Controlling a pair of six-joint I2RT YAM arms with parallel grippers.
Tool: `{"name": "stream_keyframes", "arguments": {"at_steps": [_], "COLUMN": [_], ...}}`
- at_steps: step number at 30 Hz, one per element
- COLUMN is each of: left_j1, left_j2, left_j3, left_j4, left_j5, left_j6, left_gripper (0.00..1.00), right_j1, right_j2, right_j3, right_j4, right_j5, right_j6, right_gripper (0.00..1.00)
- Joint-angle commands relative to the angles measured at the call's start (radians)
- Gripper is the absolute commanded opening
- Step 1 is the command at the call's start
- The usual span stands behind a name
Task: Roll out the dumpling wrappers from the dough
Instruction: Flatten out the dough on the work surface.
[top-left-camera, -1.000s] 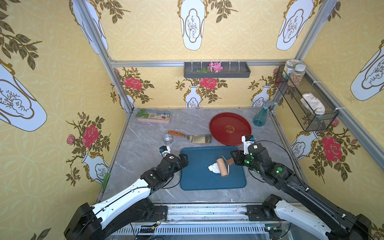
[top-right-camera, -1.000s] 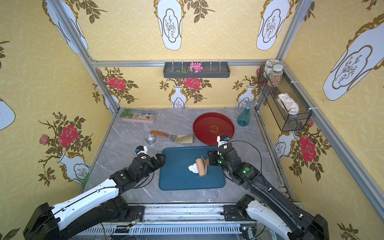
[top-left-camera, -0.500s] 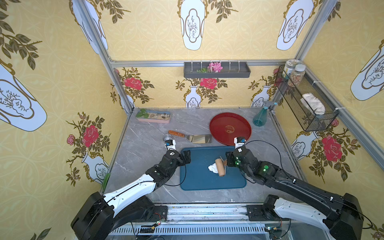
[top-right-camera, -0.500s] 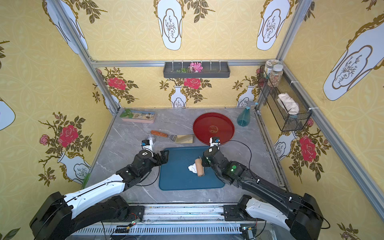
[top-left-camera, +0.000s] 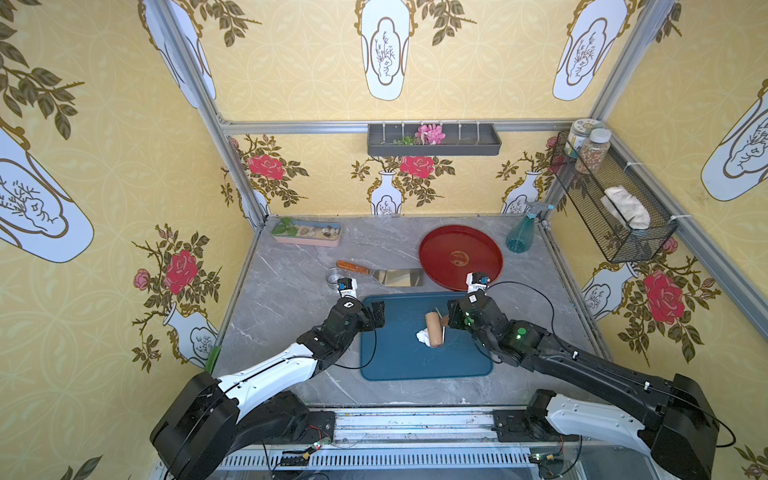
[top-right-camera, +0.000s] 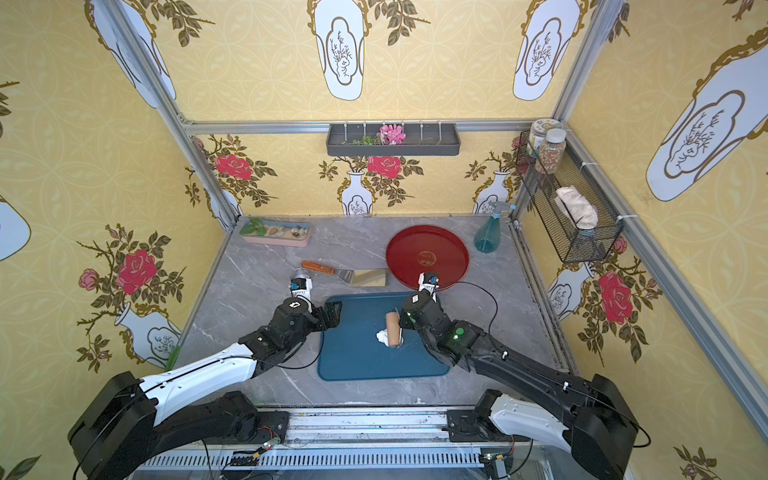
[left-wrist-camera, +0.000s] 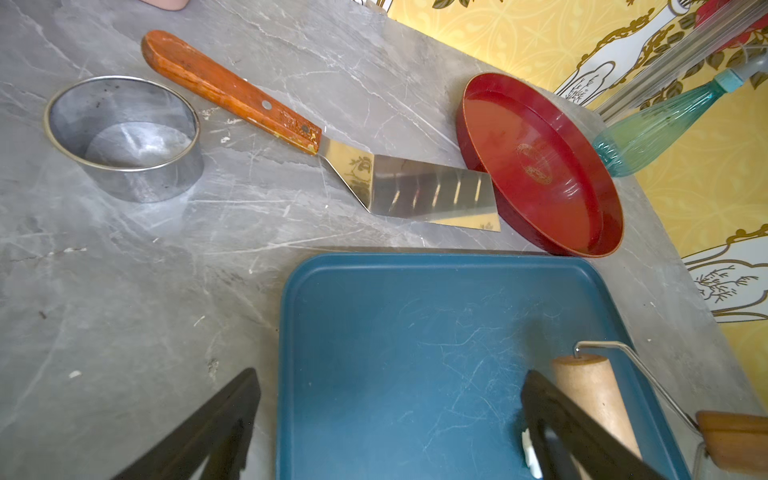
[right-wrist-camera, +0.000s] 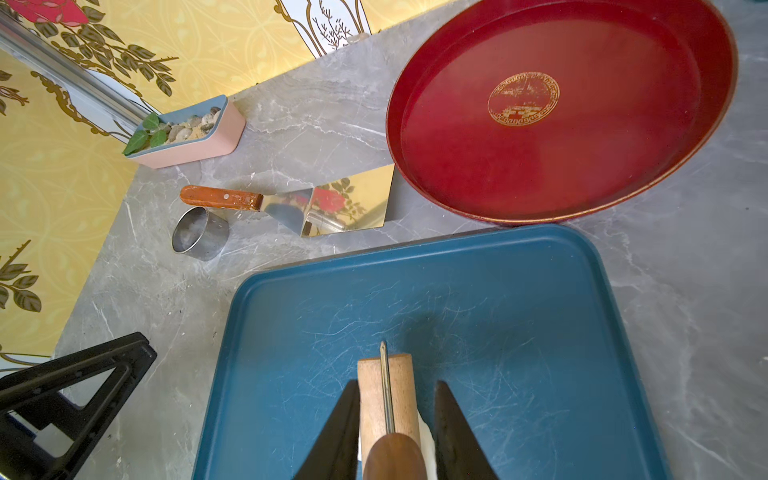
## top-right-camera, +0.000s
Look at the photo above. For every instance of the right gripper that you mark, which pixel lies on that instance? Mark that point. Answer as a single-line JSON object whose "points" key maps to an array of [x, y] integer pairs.
{"points": [[407, 318]]}

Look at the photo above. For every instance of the grey wall shelf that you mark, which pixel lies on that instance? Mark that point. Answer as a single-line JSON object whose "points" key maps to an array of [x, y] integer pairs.
{"points": [[423, 139]]}

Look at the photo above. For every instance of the small glass cup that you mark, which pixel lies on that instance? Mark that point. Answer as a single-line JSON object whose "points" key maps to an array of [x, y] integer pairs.
{"points": [[300, 279]]}

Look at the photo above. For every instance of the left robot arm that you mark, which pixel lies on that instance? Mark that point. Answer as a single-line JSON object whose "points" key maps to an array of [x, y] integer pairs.
{"points": [[133, 419]]}

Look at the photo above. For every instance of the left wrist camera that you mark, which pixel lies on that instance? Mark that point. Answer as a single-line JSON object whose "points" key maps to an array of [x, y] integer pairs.
{"points": [[301, 293]]}

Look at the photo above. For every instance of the teal plastic tray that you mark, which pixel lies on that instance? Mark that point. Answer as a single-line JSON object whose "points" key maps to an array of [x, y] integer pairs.
{"points": [[357, 349]]}

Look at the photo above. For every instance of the green spray bottle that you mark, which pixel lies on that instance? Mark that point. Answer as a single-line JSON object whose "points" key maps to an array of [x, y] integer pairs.
{"points": [[487, 239]]}

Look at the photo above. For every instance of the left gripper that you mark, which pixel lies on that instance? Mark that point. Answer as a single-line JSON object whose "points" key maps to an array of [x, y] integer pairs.
{"points": [[327, 315]]}

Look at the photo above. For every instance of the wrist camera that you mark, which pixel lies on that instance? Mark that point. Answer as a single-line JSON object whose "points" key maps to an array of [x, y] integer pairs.
{"points": [[429, 282], [301, 293]]}

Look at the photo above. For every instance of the wooden rolling pin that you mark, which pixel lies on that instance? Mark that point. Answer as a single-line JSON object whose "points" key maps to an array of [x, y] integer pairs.
{"points": [[393, 329]]}

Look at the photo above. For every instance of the spice jar white lid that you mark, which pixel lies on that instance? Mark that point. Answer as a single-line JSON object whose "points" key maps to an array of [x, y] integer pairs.
{"points": [[551, 151]]}

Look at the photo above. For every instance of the black wire basket shelf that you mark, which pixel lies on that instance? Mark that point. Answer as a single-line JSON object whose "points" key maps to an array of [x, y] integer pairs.
{"points": [[538, 193]]}

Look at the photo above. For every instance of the metal dough scraper wooden handle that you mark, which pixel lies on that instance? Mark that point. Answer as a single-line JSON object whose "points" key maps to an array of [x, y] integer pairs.
{"points": [[351, 277]]}

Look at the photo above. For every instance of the pink artificial flower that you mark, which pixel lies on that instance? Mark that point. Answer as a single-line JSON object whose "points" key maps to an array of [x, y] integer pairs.
{"points": [[391, 134]]}

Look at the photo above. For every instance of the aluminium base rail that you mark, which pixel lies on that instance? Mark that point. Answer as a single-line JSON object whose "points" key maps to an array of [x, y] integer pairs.
{"points": [[349, 437]]}

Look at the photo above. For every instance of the red round tray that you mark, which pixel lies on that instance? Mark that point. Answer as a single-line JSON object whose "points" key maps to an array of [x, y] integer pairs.
{"points": [[427, 248]]}

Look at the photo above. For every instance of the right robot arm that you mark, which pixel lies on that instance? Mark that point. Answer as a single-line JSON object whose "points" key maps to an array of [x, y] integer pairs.
{"points": [[528, 384]]}

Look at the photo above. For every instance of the white dough lump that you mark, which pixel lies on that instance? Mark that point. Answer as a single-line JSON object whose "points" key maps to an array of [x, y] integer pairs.
{"points": [[394, 341]]}

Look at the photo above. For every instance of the jar with patterned lid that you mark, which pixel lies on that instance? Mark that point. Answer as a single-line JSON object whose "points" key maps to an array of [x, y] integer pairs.
{"points": [[537, 133]]}

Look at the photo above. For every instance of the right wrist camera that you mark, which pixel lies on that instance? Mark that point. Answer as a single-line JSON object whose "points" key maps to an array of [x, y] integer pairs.
{"points": [[429, 282]]}

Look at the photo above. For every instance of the pink rectangular planter box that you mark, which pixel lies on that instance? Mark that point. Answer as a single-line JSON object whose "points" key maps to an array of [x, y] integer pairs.
{"points": [[271, 232]]}

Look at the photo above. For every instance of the beige cloth in basket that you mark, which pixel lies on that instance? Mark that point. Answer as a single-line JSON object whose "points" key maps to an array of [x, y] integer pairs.
{"points": [[576, 208]]}

